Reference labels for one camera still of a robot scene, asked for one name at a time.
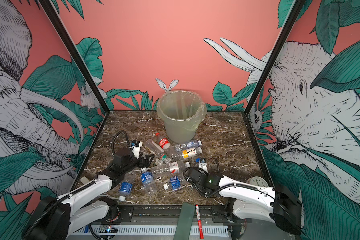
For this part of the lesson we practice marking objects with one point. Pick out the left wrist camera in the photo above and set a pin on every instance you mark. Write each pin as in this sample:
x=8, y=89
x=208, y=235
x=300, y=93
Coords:
x=135, y=147

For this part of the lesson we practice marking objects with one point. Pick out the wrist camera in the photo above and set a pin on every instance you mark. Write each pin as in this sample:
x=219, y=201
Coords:
x=202, y=164
x=135, y=147

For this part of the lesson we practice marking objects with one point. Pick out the red white label water bottle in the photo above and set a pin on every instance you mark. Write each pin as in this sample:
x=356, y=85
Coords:
x=169, y=169

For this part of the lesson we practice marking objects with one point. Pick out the green tape strip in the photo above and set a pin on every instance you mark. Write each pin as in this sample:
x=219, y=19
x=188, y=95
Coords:
x=185, y=222

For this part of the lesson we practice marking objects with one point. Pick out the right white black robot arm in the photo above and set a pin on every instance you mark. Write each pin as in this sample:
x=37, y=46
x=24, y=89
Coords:
x=276, y=205

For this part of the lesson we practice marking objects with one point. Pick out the red label cola bottle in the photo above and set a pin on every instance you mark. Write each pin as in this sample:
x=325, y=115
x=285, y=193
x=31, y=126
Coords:
x=163, y=142

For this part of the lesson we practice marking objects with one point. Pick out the yellow white label bottle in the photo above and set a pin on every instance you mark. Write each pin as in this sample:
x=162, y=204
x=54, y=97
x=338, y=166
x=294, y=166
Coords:
x=191, y=152

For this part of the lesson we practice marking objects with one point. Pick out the white round clock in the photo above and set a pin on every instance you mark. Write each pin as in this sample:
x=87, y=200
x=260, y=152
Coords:
x=257, y=181

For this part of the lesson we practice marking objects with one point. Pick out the translucent green bin liner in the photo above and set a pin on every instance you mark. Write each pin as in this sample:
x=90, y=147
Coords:
x=181, y=108

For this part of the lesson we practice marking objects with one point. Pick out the red marker pen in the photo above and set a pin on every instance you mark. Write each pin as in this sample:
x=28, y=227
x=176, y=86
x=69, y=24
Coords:
x=199, y=222

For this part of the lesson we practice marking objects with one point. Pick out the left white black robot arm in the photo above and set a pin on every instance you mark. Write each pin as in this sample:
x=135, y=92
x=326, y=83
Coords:
x=57, y=218

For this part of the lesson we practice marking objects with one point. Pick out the green label clear bottle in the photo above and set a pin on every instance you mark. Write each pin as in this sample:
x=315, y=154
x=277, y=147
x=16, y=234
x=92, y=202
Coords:
x=162, y=160

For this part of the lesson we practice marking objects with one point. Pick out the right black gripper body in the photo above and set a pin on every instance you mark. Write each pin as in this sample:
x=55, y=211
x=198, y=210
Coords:
x=202, y=190

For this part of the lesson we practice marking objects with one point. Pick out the grey mesh waste bin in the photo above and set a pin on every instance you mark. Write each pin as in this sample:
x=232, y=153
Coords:
x=180, y=126

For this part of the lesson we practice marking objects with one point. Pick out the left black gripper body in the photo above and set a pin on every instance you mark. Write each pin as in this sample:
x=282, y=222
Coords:
x=133, y=163

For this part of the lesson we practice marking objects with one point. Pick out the large clear square bottle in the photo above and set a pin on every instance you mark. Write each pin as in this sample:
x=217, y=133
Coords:
x=155, y=148

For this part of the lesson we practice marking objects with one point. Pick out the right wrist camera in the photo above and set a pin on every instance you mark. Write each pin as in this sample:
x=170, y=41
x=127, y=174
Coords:
x=202, y=164

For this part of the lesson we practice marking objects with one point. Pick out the blue label crushed bottle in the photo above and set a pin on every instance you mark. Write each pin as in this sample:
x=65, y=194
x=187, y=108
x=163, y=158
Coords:
x=174, y=183

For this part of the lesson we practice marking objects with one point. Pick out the blue label bottle white cap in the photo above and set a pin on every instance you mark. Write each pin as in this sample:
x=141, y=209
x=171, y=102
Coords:
x=148, y=181

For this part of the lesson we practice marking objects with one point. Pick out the clear bottle white cap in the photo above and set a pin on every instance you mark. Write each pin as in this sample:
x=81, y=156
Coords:
x=187, y=145

